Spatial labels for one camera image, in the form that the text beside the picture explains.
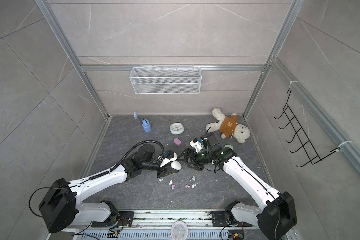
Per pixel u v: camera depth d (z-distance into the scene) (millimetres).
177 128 1082
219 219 730
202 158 637
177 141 1009
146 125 1053
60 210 401
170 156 637
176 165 715
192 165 668
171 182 853
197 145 717
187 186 837
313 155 600
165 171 673
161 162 636
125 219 727
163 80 1005
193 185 837
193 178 859
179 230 687
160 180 856
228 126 1035
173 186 835
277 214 381
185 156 653
